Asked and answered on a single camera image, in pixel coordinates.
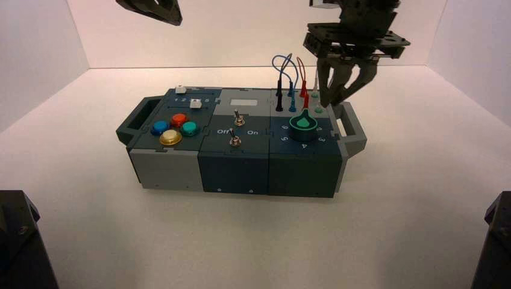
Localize dark rotary knob green pointer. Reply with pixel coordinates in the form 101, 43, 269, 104
288, 110, 318, 145

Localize teal push button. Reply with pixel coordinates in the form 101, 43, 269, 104
180, 121, 200, 137

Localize yellow push button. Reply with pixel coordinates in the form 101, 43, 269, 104
159, 129, 183, 147

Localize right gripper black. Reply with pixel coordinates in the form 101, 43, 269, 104
303, 7, 412, 108

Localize red wire with plugs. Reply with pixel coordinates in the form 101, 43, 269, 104
296, 56, 312, 109

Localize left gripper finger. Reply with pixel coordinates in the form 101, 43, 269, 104
116, 0, 179, 26
163, 0, 184, 26

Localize blue wire with plugs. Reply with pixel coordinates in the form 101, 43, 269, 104
272, 55, 299, 113

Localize black wire with plugs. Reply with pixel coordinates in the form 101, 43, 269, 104
274, 54, 294, 113

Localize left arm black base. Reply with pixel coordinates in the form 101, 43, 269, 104
0, 190, 60, 289

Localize blue push button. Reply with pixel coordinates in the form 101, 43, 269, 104
150, 120, 171, 135

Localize grey and blue task box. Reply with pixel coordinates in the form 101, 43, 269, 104
116, 85, 368, 199

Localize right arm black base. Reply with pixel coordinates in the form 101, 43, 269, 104
471, 191, 511, 289

